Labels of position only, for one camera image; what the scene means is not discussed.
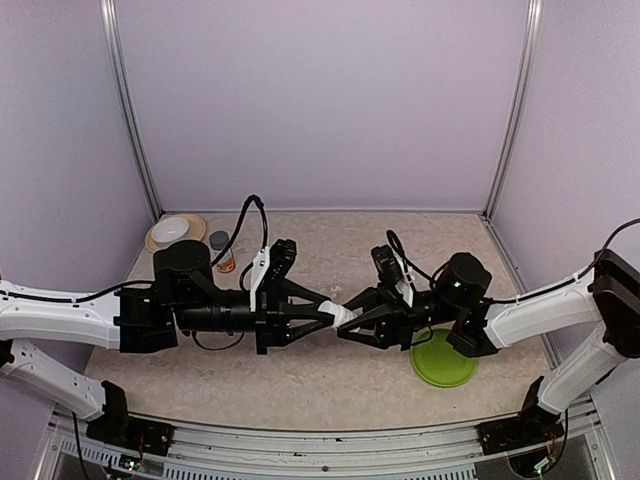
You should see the front aluminium rail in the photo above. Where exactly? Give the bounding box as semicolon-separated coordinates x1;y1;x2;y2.
34;397;619;480

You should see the grey bottle cap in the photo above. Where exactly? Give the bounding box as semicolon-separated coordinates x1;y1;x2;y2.
209;230;230;251

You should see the right aluminium frame post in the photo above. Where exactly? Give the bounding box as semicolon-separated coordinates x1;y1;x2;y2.
483;0;544;223

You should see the small white pill bottle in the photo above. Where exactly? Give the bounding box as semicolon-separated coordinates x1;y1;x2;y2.
318;300;357;329

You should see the white bowl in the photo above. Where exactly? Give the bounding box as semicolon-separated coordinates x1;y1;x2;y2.
151;217;190;247

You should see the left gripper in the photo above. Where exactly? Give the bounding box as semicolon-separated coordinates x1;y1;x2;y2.
174;279;334;355

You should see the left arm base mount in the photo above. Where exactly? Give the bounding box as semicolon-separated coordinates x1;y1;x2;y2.
86;413;175;457

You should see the aluminium frame post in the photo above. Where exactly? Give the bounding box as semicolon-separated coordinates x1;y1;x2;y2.
99;0;163;221
483;0;544;223

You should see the orange label pill bottle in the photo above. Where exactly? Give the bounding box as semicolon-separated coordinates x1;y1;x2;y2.
211;241;236;274

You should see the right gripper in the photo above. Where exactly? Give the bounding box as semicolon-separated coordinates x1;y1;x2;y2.
332;283;462;353

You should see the beige wooden plate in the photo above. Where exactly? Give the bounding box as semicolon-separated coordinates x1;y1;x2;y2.
145;214;206;253

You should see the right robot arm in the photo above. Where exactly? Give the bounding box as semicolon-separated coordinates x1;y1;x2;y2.
319;231;639;444

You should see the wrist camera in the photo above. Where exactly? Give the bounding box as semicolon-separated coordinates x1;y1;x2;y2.
371;245;414;307
249;239;297;312

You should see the green plate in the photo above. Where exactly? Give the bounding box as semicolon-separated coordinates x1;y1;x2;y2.
410;328;478;388

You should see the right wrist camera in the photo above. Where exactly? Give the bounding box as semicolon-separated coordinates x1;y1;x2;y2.
371;245;414;307

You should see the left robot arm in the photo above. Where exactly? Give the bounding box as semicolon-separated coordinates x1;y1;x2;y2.
1;240;348;445

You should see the left aluminium frame post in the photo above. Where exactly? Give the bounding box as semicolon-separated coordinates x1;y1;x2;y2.
99;0;163;221

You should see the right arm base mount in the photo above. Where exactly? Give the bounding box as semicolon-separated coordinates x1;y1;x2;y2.
477;405;566;455

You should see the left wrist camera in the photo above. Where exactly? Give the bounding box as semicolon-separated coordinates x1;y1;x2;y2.
249;239;297;312

